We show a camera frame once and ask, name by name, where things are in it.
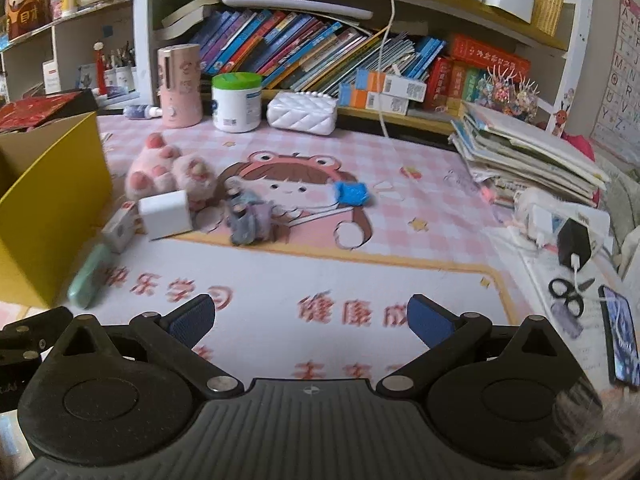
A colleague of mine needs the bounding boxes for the reindeer card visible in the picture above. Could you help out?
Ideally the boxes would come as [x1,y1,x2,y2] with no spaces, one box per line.
[550,87,576,136]

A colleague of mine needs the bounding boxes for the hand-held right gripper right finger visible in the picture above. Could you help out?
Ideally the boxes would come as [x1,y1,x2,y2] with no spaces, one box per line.
[375,294,576,401]

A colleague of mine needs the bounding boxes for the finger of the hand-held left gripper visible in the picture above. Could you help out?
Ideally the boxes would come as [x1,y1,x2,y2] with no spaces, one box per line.
[0,307,76,352]
[0,351,43,388]

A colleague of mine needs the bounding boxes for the orange and blue carton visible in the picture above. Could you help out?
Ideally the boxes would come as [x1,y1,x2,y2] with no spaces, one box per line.
[355,67,428,103]
[339,84,408,116]

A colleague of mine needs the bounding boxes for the white upright box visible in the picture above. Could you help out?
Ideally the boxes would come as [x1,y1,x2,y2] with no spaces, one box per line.
[42,60,63,91]

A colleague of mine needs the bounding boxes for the white flat tray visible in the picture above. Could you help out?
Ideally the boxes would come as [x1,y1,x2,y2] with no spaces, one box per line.
[221,0,376,20]

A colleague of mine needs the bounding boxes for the white cubby shelf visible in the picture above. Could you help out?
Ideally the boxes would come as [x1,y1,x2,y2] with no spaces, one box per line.
[0,0,138,106]

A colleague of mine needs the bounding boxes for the black charger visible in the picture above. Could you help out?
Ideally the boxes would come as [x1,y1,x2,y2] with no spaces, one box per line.
[556,217,598,268]

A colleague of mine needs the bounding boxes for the white hanging cable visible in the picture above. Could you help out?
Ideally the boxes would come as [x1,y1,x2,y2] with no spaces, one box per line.
[377,0,398,138]

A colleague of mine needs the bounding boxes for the smartphone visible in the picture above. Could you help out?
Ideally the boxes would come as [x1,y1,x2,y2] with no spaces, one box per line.
[597,284,640,392]

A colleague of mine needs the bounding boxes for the small white box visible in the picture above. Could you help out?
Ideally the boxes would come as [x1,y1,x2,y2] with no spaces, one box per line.
[101,201,141,254]

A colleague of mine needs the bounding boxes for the white power adapter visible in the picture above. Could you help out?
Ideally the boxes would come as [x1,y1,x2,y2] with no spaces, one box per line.
[512,187,571,251]

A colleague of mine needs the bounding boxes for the colourful ornament cluster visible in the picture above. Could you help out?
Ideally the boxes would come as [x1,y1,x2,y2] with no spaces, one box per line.
[477,65,541,121]

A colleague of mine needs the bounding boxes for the pink printed desk mat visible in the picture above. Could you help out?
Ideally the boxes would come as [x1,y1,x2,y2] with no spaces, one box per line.
[95,112,541,396]

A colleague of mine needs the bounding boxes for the printed figure canister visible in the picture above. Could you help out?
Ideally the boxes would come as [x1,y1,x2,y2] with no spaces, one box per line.
[5,0,53,41]

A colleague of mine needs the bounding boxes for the grey plush toy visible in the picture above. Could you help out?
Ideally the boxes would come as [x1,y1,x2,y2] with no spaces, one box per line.
[222,182,281,247]

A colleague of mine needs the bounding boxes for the red upright box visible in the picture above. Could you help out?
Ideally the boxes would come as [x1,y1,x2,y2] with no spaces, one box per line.
[425,56,455,108]

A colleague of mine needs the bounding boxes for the black scissors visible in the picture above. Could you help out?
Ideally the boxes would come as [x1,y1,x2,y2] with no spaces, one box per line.
[547,276,597,318]

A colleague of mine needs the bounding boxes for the white charging cable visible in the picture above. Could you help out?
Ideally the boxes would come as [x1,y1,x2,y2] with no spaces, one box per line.
[570,255,631,351]

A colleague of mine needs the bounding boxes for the alphabet wall poster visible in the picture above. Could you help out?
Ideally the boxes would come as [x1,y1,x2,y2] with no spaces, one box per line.
[590,0,640,161]

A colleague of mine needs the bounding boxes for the white quilted purse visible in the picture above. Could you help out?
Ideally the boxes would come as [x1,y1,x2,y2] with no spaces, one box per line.
[266,91,340,137]

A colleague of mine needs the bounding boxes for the yellow cardboard box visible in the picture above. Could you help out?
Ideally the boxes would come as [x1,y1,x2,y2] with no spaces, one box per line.
[0,110,115,309]

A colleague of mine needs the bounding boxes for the red flat box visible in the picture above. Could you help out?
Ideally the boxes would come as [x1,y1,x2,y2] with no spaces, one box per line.
[447,34,532,81]

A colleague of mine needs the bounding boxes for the row of colourful books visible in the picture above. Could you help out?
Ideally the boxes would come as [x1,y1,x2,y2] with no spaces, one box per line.
[187,7,448,93]

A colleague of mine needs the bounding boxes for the pink plush paw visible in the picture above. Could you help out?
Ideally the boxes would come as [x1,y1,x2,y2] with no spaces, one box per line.
[172,154,219,208]
[125,132,183,201]

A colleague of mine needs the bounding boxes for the mint green case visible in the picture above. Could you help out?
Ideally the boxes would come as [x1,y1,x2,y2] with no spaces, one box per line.
[67,242,117,309]

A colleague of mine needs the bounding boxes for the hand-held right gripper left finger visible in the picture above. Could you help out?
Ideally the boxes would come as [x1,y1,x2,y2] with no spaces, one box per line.
[52,294,246,400]

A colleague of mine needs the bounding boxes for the thick cream book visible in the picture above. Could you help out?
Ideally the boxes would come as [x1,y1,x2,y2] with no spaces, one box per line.
[155,0,223,41]

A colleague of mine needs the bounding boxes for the small blue object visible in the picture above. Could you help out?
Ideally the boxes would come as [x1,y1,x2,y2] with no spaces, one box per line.
[334,182,373,207]

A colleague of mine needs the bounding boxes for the pink cylindrical humidifier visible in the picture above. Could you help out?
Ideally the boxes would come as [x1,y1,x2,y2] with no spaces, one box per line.
[156,44,204,128]

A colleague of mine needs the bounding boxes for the small spray bottle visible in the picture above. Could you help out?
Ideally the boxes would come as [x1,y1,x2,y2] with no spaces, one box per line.
[122,103,163,120]

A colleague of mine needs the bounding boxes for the white jar green lid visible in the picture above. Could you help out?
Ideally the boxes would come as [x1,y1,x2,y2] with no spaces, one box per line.
[211,73,264,134]

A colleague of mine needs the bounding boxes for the stack of papers and booklets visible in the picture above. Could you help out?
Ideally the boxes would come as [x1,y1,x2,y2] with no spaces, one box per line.
[447,101,612,208]

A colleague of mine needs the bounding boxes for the white cube box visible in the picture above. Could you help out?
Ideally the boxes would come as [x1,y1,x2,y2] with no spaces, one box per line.
[137,190,195,241]

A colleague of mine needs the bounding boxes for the large red printed sheet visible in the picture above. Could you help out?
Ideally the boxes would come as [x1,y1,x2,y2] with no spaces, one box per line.
[0,92,83,131]

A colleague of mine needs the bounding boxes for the grey cloth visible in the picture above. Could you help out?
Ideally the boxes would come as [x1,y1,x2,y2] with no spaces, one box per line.
[595,155,640,281]

